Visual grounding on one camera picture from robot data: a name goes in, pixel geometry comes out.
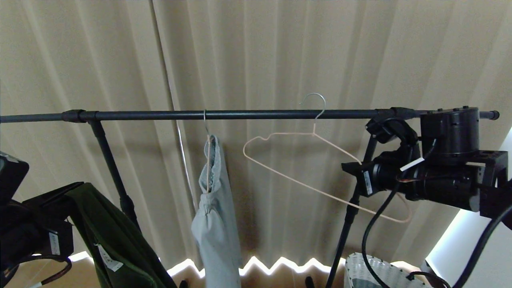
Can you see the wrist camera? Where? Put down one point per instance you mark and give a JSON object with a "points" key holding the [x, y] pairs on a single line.
{"points": [[10, 176], [394, 130]]}

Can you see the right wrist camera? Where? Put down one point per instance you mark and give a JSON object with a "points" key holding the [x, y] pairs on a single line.
{"points": [[394, 130]]}

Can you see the pale grey shorts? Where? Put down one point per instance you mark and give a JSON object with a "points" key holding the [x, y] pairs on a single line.
{"points": [[218, 232]]}

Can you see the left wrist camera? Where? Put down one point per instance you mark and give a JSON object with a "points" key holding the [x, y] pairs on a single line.
{"points": [[10, 176]]}

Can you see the white laundry basket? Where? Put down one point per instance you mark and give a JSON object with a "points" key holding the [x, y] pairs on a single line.
{"points": [[400, 278]]}

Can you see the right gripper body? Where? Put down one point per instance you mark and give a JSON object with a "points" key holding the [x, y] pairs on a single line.
{"points": [[440, 186]]}

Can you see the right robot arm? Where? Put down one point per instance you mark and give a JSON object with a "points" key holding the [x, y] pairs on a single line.
{"points": [[452, 132]]}

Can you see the green garment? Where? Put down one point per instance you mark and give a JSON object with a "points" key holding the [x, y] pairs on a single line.
{"points": [[116, 240]]}

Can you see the black clothes rack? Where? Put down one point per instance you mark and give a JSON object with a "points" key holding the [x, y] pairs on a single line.
{"points": [[240, 115]]}

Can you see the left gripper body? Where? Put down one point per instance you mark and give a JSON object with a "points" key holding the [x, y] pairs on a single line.
{"points": [[28, 236]]}

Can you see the pink clothes hanger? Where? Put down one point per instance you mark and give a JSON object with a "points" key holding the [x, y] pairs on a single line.
{"points": [[208, 160], [314, 127]]}

